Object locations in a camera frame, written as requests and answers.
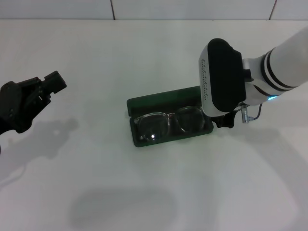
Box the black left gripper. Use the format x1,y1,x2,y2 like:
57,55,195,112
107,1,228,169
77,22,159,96
0,70,67,134

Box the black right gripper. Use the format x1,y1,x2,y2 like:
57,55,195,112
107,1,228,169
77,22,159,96
211,110,236,129

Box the clear white glasses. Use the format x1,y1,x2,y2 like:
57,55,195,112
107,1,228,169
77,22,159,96
134,105,206,142

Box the green glasses case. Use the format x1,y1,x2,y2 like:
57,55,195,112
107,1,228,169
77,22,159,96
126,85,215,148

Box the right gripper cable with plug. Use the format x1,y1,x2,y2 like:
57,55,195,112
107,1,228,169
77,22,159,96
239,95,277,124

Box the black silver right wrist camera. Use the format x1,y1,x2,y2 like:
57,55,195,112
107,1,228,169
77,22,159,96
199,38,248,117

